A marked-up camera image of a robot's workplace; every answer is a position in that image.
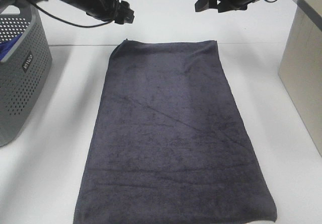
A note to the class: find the dark grey towel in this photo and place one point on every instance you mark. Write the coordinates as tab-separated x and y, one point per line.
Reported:
169	145

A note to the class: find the blue cloth in basket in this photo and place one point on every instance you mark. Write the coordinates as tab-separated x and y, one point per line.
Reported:
6	46

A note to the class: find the beige fabric storage bin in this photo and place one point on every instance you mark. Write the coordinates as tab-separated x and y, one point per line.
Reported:
300	67

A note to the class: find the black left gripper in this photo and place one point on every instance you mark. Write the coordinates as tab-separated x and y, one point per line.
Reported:
108	11

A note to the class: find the grey perforated plastic basket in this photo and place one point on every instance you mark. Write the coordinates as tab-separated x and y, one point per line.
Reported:
24	69

